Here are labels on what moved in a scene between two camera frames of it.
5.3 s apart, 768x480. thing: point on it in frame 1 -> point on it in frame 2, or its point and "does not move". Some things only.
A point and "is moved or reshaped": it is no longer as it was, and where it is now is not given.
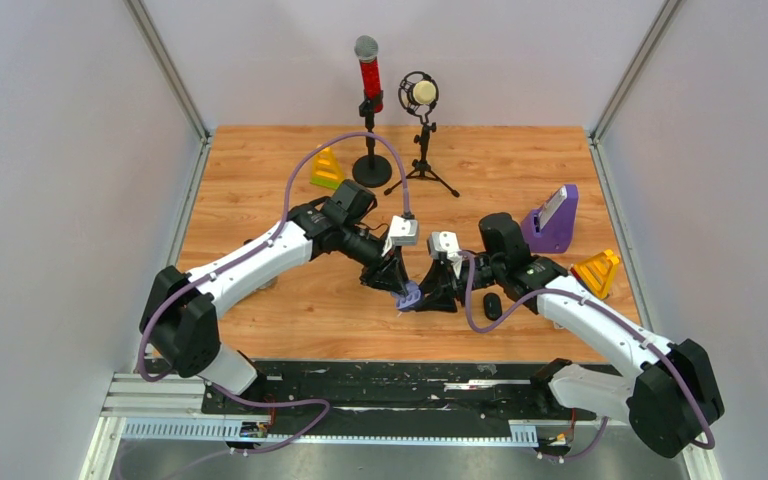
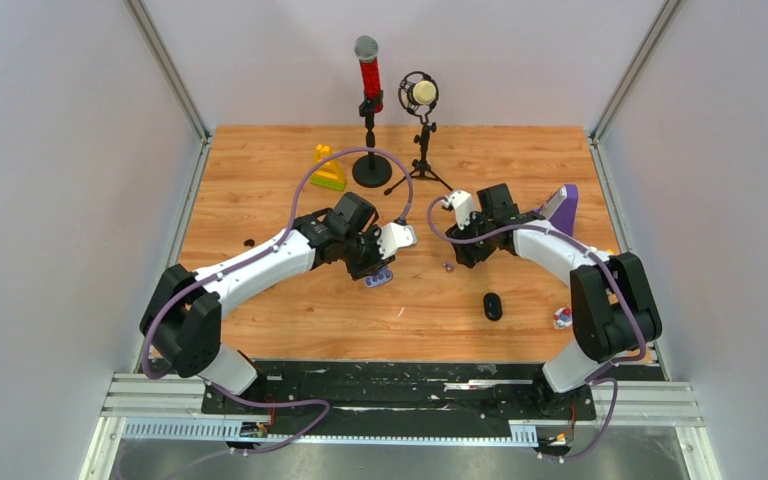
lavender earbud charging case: [409, 295] is moved or reshaped
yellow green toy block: [326, 171] does not move
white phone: [551, 206] does not move
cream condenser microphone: [416, 89] does not move
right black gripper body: [482, 272] -> [478, 228]
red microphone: [366, 48] does not move
